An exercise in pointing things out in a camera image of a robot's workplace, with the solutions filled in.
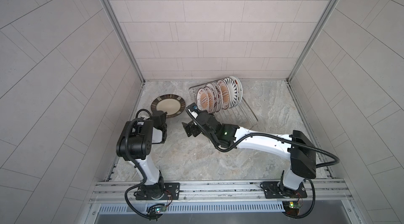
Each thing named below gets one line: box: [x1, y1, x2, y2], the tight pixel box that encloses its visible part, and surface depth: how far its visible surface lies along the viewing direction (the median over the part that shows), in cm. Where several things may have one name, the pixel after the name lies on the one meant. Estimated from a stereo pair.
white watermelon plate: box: [228, 75, 244, 109], surface depth 91 cm
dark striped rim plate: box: [150, 94, 186, 119], surface depth 104 cm
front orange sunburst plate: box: [196, 87, 210, 112], surface depth 98 cm
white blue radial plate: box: [223, 77, 239, 109], surface depth 95 cm
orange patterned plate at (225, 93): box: [216, 78, 231, 110], surface depth 98 cm
